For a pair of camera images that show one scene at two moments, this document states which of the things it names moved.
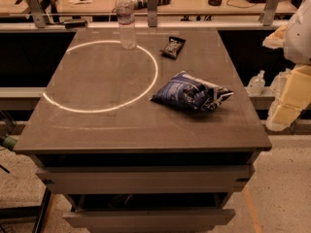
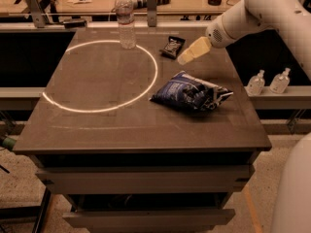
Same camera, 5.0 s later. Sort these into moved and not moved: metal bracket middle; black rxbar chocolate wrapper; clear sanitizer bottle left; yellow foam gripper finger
Moved: yellow foam gripper finger
Not moved: clear sanitizer bottle left; black rxbar chocolate wrapper; metal bracket middle
